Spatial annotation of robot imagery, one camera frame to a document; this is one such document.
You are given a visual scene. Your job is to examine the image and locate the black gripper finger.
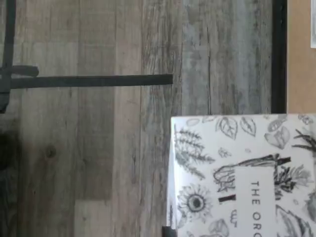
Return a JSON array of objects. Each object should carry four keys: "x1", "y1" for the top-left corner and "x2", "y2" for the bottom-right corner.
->
[{"x1": 161, "y1": 225, "x2": 178, "y2": 237}]

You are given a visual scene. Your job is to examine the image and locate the yellow Purely Elizabeth box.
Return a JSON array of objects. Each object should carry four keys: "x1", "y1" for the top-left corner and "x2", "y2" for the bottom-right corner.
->
[{"x1": 309, "y1": 0, "x2": 316, "y2": 49}]

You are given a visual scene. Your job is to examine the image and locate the white box with yellow strip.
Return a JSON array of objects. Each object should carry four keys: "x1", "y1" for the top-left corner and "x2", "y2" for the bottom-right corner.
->
[{"x1": 169, "y1": 114, "x2": 316, "y2": 237}]

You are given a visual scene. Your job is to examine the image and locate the black floor stand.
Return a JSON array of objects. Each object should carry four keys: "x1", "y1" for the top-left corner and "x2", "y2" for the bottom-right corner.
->
[{"x1": 0, "y1": 0, "x2": 174, "y2": 115}]

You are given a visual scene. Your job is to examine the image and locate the wooden shelf board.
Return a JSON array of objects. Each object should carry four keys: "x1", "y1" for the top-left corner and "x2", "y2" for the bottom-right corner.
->
[{"x1": 286, "y1": 0, "x2": 316, "y2": 117}]

